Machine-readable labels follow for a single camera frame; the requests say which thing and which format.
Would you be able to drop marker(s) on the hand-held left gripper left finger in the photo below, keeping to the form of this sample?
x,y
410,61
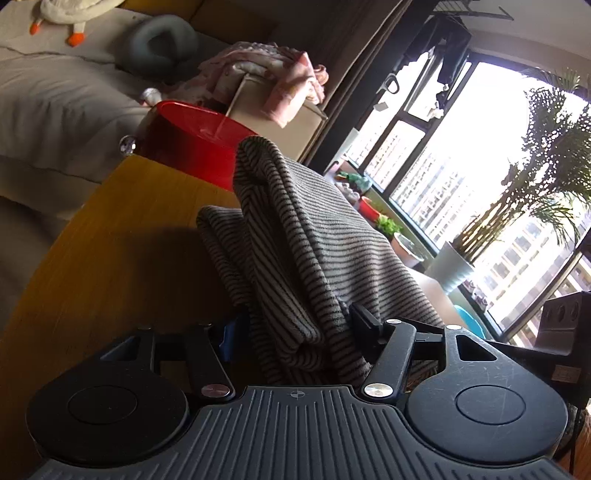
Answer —
x,y
229,341

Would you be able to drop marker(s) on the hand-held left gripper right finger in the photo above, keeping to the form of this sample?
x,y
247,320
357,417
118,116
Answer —
x,y
367,325

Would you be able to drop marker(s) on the grey striped sweater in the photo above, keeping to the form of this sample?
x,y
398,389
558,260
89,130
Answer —
x,y
300,240

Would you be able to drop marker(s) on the pink patterned clothes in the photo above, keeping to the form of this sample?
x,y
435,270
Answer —
x,y
286,87

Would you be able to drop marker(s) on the dark hanging clothes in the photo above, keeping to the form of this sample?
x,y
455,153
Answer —
x,y
450,50

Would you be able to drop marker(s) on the metal clothes drying rack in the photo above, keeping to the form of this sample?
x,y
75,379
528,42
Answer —
x,y
471,8

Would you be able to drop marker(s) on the pink pot with soil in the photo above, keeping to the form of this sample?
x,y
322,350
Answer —
x,y
411,251

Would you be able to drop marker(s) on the teal plastic basin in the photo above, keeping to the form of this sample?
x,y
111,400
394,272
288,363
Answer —
x,y
468,321

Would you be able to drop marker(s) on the tall plant in white pot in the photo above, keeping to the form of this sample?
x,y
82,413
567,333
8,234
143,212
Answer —
x,y
450,270

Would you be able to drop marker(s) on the small green potted plants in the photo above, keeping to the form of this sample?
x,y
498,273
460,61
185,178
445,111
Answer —
x,y
388,226

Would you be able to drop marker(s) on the red plastic basin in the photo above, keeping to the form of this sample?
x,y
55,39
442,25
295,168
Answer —
x,y
369,210

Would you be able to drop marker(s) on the light coloured shoe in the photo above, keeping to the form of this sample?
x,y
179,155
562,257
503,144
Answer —
x,y
346,193

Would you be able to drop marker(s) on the red glossy round bowl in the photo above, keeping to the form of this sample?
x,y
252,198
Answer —
x,y
184,138

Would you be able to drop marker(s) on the white upright floor washer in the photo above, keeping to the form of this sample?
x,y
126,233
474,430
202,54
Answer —
x,y
397,82

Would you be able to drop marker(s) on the long window curtain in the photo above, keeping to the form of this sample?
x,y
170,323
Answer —
x,y
351,69

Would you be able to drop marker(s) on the grey covered sofa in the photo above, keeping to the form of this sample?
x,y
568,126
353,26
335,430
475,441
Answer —
x,y
55,101

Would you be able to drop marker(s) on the grey neck pillow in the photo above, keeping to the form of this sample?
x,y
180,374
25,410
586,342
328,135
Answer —
x,y
138,50

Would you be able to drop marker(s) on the mustard yellow back cushion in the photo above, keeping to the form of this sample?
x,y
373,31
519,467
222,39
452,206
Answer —
x,y
171,5
231,23

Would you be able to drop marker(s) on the white goose plush toy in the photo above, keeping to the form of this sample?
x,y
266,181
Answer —
x,y
69,9

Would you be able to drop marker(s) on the black window frame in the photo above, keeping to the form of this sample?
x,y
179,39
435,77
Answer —
x,y
420,121

